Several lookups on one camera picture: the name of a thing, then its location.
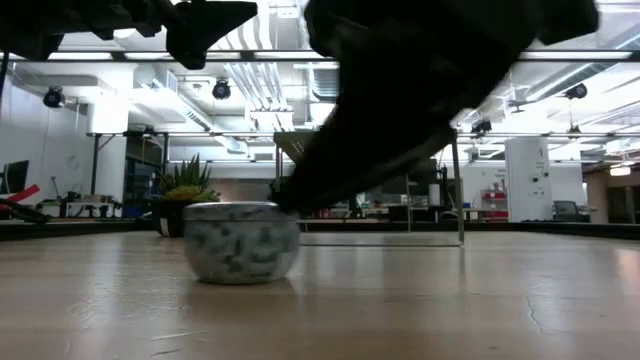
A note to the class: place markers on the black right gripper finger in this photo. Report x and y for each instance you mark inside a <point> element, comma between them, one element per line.
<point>350,145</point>
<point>380,170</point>

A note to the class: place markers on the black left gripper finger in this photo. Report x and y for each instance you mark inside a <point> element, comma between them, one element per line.
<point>200,30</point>

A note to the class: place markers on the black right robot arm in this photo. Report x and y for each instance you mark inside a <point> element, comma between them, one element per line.
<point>570,20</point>

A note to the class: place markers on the black ceiling spotlight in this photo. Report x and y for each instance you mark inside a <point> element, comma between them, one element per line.
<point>576,91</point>
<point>221,90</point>
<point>53,97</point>

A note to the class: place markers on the red parts bin rack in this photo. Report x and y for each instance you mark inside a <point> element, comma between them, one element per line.
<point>495,196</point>

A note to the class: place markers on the tall white cabinet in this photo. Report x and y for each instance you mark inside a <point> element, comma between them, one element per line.
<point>527,175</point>

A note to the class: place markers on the potted green succulent plant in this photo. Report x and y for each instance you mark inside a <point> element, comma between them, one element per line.
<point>190,180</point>

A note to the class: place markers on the black computer monitor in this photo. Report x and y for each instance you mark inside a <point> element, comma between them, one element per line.
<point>15,177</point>

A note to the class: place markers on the dark mesh office chair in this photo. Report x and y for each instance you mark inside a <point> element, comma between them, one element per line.
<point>567,210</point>

